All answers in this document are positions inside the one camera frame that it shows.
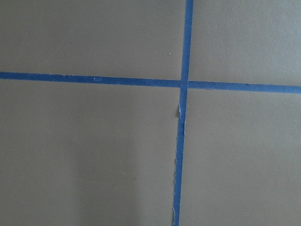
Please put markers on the blue tape strip lengthwise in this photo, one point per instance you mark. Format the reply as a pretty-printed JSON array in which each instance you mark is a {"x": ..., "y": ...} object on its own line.
[{"x": 184, "y": 83}]

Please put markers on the blue tape strip crosswise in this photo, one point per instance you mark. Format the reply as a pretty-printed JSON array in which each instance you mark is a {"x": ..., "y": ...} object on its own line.
[{"x": 151, "y": 82}]

